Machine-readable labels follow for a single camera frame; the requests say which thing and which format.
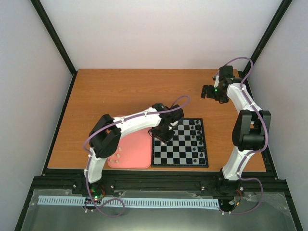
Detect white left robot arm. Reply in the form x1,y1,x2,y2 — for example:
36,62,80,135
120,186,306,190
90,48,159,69
83,103,184,194

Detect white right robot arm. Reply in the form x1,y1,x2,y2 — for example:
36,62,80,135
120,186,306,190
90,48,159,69
201,83,271,195

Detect black and grey chessboard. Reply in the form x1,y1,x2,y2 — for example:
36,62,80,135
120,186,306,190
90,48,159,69
152,118,209,168

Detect pink plastic tray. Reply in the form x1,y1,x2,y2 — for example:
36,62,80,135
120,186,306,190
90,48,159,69
107,128,152,169

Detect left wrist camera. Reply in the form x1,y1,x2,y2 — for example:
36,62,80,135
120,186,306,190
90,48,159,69
167,108,184,127

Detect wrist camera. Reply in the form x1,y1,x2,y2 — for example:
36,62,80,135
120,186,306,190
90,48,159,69
213,65,234,87
167,108,184,127

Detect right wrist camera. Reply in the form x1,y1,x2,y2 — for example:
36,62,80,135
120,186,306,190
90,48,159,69
213,65,234,87

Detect black aluminium frame rail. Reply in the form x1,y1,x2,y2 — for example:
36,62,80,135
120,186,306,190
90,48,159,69
28,169,291,198

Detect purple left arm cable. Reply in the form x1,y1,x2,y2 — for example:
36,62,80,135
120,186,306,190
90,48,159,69
83,95,191,217

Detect right black frame post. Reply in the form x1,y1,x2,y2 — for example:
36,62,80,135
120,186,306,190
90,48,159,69
250,0,292,64

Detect black frame post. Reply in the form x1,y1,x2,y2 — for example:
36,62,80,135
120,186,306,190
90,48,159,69
30,0,77,77
250,0,292,64

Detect light blue cable duct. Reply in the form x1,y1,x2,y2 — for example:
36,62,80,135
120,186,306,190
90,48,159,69
37,195,219,210

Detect left black frame post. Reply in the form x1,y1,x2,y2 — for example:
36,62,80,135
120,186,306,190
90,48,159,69
30,0,77,77

